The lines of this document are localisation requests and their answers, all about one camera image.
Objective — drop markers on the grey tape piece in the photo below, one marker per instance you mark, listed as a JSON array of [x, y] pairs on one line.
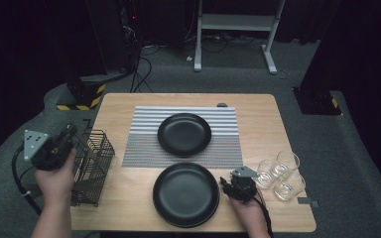
[[306, 200]]

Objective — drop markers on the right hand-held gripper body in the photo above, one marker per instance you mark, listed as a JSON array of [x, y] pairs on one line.
[[244, 188]]

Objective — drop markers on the grey round table cap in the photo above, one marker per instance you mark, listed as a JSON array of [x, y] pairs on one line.
[[222, 105]]

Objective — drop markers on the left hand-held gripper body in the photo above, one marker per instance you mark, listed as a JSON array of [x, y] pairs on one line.
[[51, 153]]

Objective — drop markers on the person's left hand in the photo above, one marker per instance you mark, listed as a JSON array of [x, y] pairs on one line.
[[56, 185]]

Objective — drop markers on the grey striped woven placemat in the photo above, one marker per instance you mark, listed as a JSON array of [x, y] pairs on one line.
[[139, 155]]

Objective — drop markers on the person's right hand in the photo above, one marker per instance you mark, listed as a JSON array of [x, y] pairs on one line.
[[251, 214]]

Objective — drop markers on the black yellow striped base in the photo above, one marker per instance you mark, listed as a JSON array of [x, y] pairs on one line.
[[79, 95]]

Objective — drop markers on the dark equipment with red light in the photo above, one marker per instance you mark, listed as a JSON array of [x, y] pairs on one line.
[[130, 20]]

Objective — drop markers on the black base with yellow stripe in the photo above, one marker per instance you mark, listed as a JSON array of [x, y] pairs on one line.
[[314, 102]]

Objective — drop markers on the small white object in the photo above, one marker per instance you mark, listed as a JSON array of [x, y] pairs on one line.
[[189, 58]]

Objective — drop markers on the white metal stand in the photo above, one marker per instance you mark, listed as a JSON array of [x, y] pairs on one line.
[[234, 22]]

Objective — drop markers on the black plate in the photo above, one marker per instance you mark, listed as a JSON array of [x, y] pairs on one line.
[[186, 226], [184, 135], [185, 195]]

